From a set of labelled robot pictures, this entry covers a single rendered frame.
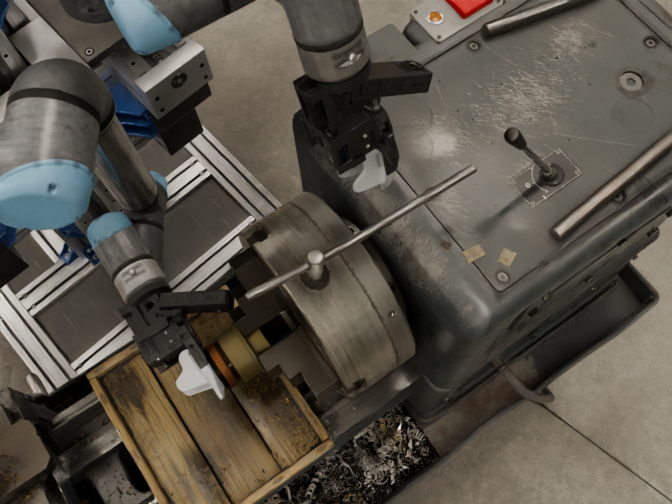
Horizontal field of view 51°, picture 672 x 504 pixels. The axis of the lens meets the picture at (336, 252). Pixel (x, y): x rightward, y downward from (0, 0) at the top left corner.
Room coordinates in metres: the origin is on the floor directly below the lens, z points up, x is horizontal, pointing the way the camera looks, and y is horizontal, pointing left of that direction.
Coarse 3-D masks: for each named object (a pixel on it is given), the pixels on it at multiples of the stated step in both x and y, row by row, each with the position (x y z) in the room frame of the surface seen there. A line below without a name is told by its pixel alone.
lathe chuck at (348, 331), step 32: (256, 224) 0.44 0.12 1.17; (288, 224) 0.42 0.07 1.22; (288, 256) 0.36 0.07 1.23; (288, 288) 0.31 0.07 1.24; (320, 288) 0.31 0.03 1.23; (352, 288) 0.31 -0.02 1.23; (320, 320) 0.27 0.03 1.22; (352, 320) 0.27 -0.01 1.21; (320, 352) 0.25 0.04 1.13; (352, 352) 0.23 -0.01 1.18; (384, 352) 0.23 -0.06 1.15; (352, 384) 0.20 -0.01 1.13
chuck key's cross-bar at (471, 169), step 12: (468, 168) 0.42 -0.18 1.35; (444, 180) 0.41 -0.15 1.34; (456, 180) 0.40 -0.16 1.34; (432, 192) 0.39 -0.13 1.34; (408, 204) 0.38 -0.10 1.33; (420, 204) 0.38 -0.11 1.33; (396, 216) 0.37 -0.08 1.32; (372, 228) 0.36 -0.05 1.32; (348, 240) 0.35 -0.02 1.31; (360, 240) 0.35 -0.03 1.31; (324, 252) 0.34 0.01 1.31; (336, 252) 0.33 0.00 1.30; (300, 264) 0.32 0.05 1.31; (276, 276) 0.31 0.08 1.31; (288, 276) 0.31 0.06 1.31; (264, 288) 0.29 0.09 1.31
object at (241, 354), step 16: (224, 336) 0.29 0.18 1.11; (240, 336) 0.28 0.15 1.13; (256, 336) 0.29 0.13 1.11; (208, 352) 0.27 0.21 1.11; (224, 352) 0.26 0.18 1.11; (240, 352) 0.26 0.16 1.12; (256, 352) 0.26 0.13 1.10; (224, 368) 0.24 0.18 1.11; (240, 368) 0.24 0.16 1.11; (256, 368) 0.24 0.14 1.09; (224, 384) 0.22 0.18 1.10
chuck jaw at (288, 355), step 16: (288, 336) 0.28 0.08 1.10; (304, 336) 0.28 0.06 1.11; (272, 352) 0.26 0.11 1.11; (288, 352) 0.26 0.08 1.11; (304, 352) 0.25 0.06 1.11; (272, 368) 0.23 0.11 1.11; (288, 368) 0.23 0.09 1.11; (304, 368) 0.23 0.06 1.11; (320, 368) 0.23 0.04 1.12; (320, 384) 0.20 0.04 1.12; (336, 384) 0.20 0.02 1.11; (320, 400) 0.18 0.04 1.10
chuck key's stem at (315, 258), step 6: (312, 252) 0.33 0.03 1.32; (318, 252) 0.33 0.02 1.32; (312, 258) 0.32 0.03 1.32; (318, 258) 0.32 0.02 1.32; (312, 264) 0.31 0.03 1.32; (318, 264) 0.31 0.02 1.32; (312, 270) 0.32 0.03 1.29; (318, 270) 0.32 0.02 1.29; (312, 276) 0.32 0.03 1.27; (318, 276) 0.32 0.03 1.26
